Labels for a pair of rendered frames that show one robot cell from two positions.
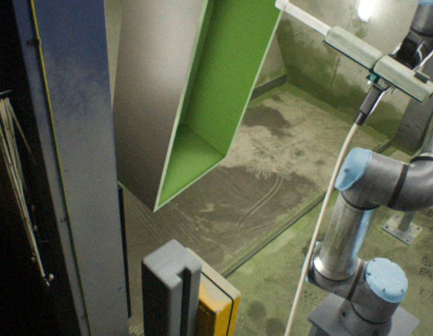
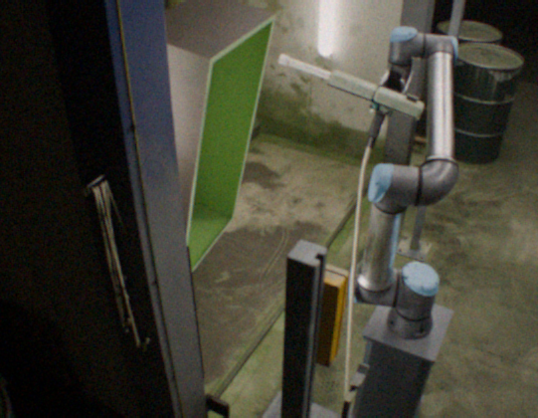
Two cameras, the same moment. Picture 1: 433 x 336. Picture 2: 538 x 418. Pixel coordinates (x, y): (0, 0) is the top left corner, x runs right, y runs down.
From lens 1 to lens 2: 0.49 m
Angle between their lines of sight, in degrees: 10
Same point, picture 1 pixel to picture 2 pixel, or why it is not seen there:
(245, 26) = (230, 85)
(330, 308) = (378, 322)
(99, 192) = (174, 252)
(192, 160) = (200, 229)
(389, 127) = (375, 154)
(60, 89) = (146, 163)
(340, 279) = (385, 289)
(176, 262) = (310, 252)
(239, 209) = (256, 270)
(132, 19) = not seen: hidden behind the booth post
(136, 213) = not seen: hidden behind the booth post
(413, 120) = (395, 143)
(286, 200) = not seen: hidden behind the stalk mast
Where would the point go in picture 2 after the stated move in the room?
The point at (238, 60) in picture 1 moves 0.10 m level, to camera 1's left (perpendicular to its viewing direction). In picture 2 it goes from (229, 117) to (209, 119)
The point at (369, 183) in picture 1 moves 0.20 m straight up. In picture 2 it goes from (397, 189) to (407, 126)
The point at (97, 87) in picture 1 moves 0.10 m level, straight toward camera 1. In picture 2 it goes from (169, 157) to (185, 176)
